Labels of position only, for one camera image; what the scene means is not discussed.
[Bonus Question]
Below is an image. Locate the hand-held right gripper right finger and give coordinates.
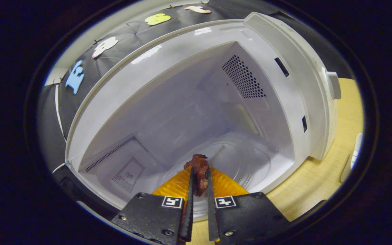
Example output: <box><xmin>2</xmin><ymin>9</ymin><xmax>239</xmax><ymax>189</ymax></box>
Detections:
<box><xmin>206</xmin><ymin>166</ymin><xmax>290</xmax><ymax>243</ymax></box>

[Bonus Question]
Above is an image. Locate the white rectangular tray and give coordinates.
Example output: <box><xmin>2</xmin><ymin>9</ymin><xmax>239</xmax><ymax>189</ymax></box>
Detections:
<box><xmin>340</xmin><ymin>133</ymin><xmax>363</xmax><ymax>182</ymax></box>

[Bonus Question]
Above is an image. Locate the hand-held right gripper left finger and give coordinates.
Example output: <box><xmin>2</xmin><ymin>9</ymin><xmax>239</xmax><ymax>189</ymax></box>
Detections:
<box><xmin>111</xmin><ymin>166</ymin><xmax>194</xmax><ymax>245</ymax></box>

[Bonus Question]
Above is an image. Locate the white microwave oven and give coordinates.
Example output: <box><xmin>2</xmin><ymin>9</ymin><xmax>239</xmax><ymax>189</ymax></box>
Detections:
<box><xmin>51</xmin><ymin>12</ymin><xmax>342</xmax><ymax>223</ymax></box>

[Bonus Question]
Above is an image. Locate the brown meat piece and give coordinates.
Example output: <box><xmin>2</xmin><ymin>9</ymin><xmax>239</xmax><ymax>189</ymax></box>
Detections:
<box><xmin>183</xmin><ymin>154</ymin><xmax>210</xmax><ymax>197</ymax></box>

